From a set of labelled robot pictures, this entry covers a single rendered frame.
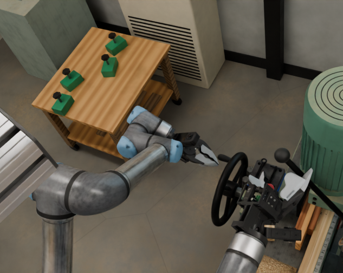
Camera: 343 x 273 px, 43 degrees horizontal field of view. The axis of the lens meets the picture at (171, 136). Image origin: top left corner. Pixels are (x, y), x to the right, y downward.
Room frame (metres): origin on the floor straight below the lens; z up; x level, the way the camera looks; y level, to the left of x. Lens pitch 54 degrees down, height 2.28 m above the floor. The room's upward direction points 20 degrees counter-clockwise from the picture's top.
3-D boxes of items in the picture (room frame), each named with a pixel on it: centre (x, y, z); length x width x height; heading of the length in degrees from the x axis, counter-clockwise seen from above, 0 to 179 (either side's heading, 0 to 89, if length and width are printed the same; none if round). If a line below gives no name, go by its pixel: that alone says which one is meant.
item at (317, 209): (0.53, -0.38, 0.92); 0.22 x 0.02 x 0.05; 135
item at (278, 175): (0.63, -0.23, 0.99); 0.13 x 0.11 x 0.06; 135
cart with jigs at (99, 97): (1.85, 0.25, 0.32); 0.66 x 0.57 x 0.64; 136
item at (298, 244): (0.51, -0.33, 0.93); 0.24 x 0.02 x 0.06; 135
